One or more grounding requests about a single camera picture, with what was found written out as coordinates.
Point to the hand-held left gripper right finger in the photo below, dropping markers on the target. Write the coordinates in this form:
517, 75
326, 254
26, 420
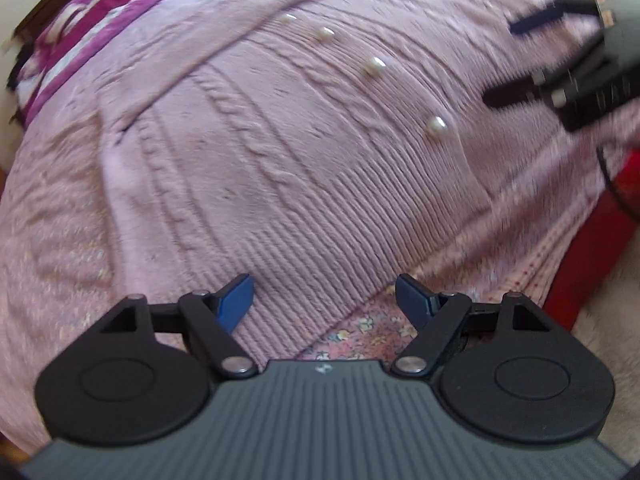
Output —
415, 302

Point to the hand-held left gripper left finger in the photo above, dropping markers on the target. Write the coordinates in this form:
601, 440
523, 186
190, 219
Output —
235, 305

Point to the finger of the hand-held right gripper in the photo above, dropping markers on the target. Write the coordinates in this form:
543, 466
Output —
535, 20
510, 92

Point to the pink knit cardigan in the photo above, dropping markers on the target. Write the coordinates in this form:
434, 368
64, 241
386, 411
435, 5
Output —
300, 160

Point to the red cloth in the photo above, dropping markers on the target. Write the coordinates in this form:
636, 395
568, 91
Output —
595, 240

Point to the magenta and white blanket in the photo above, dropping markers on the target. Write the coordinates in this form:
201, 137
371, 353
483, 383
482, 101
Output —
75, 35

